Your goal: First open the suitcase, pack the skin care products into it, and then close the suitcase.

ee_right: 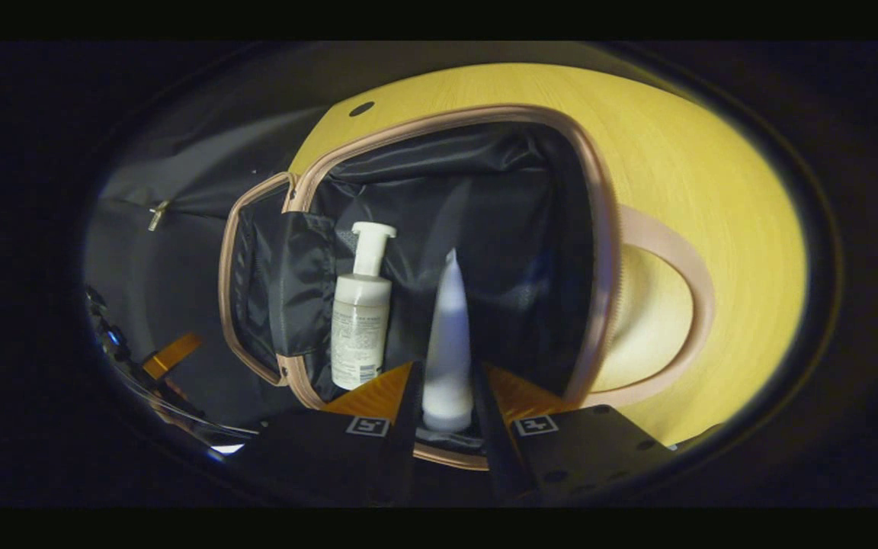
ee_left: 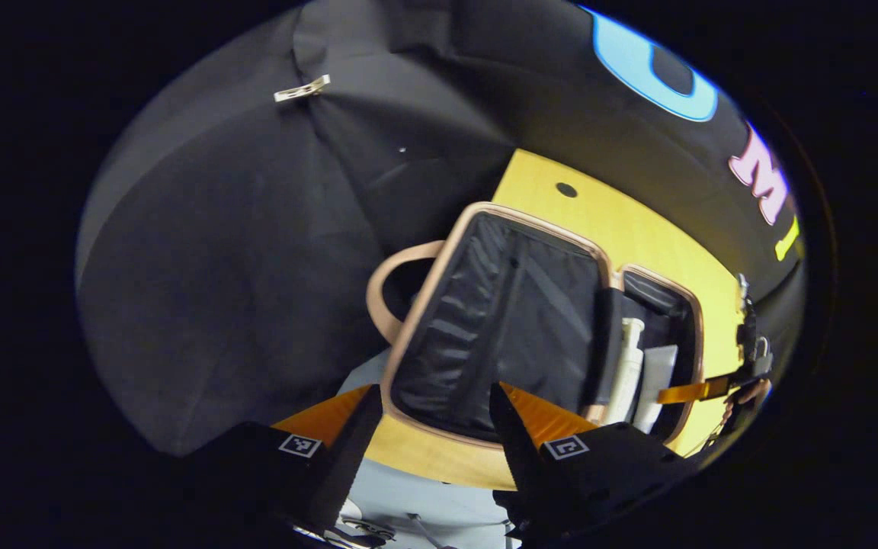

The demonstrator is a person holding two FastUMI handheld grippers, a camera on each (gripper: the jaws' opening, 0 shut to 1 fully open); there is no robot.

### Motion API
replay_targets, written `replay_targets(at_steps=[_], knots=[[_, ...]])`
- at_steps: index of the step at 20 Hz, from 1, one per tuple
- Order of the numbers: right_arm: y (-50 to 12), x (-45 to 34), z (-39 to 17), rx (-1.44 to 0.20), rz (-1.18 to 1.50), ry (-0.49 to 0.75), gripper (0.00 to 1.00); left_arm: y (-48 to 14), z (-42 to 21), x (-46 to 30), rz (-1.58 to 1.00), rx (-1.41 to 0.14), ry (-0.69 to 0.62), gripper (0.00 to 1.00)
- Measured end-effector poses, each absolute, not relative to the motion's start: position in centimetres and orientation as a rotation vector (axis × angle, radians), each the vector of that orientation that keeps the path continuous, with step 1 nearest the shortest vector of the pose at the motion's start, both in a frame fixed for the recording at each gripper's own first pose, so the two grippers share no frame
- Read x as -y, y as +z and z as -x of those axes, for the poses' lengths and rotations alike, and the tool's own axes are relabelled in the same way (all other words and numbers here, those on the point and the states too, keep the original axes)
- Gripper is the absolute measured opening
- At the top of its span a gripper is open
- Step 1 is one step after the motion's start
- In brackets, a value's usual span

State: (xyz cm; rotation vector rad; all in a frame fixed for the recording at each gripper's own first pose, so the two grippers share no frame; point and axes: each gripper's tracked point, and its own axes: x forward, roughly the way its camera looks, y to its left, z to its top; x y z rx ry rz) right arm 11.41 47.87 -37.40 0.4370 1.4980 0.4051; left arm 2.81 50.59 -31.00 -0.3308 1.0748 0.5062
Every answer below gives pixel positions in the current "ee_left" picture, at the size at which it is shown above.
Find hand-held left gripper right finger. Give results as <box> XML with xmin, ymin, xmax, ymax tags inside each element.
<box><xmin>489</xmin><ymin>381</ymin><xmax>703</xmax><ymax>546</ymax></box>

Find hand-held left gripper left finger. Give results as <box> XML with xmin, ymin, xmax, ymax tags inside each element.
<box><xmin>180</xmin><ymin>384</ymin><xmax>383</xmax><ymax>535</ymax></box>

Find white pump bottle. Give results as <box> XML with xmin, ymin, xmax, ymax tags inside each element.
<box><xmin>605</xmin><ymin>317</ymin><xmax>647</xmax><ymax>426</ymax></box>

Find black backdrop cloth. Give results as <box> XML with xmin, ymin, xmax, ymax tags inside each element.
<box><xmin>75</xmin><ymin>0</ymin><xmax>809</xmax><ymax>458</ymax></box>

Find white cloth clip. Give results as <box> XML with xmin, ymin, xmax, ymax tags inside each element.
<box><xmin>274</xmin><ymin>74</ymin><xmax>332</xmax><ymax>103</ymax></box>

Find white cable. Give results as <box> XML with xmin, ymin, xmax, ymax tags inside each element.
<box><xmin>407</xmin><ymin>512</ymin><xmax>444</xmax><ymax>549</ymax></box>

